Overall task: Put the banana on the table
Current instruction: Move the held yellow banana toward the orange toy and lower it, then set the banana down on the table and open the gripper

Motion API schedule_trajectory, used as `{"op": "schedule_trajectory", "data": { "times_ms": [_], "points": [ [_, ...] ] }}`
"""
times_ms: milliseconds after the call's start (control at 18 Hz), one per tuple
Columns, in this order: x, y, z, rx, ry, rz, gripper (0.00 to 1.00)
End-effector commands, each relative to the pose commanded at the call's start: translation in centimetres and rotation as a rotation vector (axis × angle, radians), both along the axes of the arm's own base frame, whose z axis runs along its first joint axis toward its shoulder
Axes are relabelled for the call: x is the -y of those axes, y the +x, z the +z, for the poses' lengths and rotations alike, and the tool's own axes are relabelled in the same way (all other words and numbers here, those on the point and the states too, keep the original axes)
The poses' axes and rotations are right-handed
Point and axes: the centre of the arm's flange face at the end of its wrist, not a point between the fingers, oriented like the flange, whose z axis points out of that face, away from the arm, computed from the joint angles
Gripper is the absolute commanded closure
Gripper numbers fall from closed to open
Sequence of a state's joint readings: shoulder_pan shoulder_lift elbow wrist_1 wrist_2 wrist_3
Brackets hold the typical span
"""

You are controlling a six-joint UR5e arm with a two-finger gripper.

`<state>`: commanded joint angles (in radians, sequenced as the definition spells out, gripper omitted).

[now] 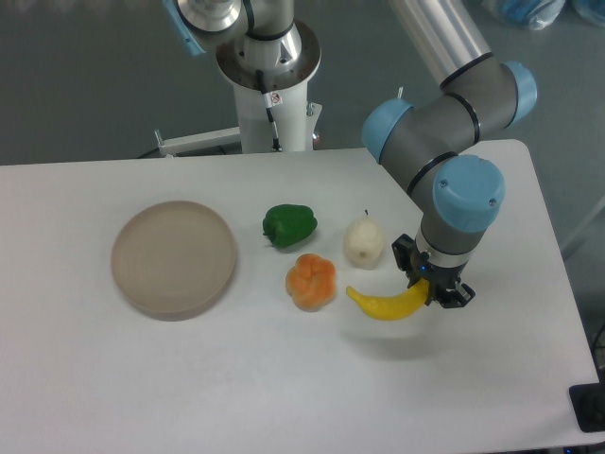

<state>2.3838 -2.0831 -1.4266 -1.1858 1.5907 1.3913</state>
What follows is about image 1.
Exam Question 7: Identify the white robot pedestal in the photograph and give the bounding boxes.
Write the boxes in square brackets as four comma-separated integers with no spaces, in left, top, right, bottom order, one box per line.
[155,19,322,157]

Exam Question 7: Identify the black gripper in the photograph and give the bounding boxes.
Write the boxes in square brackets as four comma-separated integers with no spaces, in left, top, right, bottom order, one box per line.
[391,234,475,308]

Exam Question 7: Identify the orange toy pumpkin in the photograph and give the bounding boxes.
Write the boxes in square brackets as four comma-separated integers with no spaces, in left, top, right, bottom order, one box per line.
[285,253,337,312]

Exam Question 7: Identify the black cable on pedestal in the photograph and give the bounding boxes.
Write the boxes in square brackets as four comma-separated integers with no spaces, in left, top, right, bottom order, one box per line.
[254,69,284,152]

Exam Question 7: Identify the white toy pear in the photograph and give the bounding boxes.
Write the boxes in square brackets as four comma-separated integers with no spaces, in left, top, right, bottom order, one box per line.
[343,212,385,270]

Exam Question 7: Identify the beige round plate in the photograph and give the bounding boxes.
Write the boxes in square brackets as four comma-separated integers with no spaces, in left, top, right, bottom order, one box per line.
[111,201,237,322]

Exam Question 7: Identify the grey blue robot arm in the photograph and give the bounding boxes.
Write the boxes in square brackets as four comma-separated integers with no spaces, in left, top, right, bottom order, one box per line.
[165,1,537,308]

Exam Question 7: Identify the green toy bell pepper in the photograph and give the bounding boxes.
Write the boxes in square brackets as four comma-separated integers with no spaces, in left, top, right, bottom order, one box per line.
[262,204,318,249]

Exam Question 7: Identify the blue plastic bag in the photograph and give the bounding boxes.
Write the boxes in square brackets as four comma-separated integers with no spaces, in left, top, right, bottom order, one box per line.
[481,0,565,31]

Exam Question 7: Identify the black device at table edge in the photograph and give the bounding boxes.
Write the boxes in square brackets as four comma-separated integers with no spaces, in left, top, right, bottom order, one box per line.
[569,383,604,433]

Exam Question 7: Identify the yellow toy banana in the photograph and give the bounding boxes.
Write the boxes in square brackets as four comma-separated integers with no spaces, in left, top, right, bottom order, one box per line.
[346,279,429,322]

